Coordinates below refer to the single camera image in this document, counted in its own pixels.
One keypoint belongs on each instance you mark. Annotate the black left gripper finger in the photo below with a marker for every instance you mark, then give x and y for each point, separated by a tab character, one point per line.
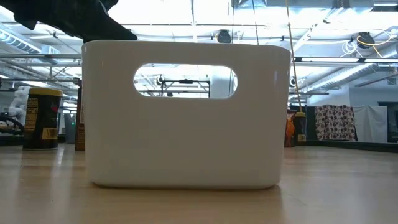
93	26

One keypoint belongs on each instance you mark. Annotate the yellow lid spice jar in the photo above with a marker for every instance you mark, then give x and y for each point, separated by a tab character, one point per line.
300	127
42	118

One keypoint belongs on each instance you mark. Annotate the white jointed robot arm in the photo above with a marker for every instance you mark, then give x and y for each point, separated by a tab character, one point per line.
18	102

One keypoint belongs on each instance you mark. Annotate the patterned curtain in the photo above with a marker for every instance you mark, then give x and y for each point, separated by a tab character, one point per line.
335	123

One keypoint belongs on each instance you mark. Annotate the white sheet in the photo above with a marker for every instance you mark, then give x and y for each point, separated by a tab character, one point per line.
371	123

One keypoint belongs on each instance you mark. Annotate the black metal gantry frame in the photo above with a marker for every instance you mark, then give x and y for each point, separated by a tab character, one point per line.
185	81

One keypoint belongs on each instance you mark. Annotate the silver ventilation duct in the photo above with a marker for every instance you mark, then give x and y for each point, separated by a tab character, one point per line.
351	74

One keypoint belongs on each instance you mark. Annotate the black aluminium table frame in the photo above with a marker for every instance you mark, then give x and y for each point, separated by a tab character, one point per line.
357	146

